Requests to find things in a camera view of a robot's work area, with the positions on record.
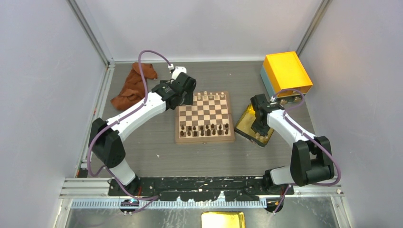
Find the wooden chessboard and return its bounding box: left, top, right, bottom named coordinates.
left=175, top=91, right=235, bottom=144

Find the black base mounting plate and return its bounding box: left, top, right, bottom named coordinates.
left=108, top=176, right=294, bottom=202

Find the aluminium front rail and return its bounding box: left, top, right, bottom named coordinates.
left=59, top=176, right=344, bottom=213

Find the gold metal tin tray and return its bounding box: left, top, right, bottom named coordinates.
left=234, top=104, right=274, bottom=147

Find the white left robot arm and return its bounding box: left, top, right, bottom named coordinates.
left=88, top=72, right=196, bottom=196

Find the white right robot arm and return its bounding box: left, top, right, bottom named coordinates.
left=250, top=94, right=335, bottom=195

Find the brown cloth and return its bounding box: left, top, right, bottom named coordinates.
left=110, top=62, right=146, bottom=111

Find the gold tin lid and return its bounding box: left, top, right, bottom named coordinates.
left=201, top=211, right=246, bottom=228

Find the yellow drawer box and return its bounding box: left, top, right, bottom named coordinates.
left=260, top=51, right=313, bottom=104

